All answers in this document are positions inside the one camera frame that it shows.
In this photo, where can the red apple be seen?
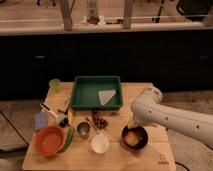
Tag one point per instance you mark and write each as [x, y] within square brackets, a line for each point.
[131, 139]

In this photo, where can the green translucent cup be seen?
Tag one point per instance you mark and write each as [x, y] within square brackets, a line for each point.
[54, 85]

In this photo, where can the blue sponge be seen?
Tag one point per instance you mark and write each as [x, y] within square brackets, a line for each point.
[41, 121]

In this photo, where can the green plastic tray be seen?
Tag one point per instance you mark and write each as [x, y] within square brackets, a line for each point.
[85, 93]

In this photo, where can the small metal cup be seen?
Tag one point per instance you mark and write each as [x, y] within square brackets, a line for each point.
[83, 129]

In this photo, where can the yellow banana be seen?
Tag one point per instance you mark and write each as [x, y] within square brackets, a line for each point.
[70, 117]

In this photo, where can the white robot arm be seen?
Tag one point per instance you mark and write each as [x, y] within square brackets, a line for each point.
[147, 108]

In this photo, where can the white cloth piece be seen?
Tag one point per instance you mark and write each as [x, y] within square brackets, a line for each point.
[105, 96]

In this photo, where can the orange bowl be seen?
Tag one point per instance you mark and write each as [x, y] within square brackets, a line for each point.
[49, 140]

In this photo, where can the dark grape bunch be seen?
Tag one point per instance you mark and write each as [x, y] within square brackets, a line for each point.
[99, 122]

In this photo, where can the white handled brush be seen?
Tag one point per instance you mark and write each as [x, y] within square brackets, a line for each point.
[61, 119]

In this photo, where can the white measuring cup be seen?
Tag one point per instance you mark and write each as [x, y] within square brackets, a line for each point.
[100, 143]

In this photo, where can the dark purple bowl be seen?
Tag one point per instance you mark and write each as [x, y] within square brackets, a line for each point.
[140, 133]

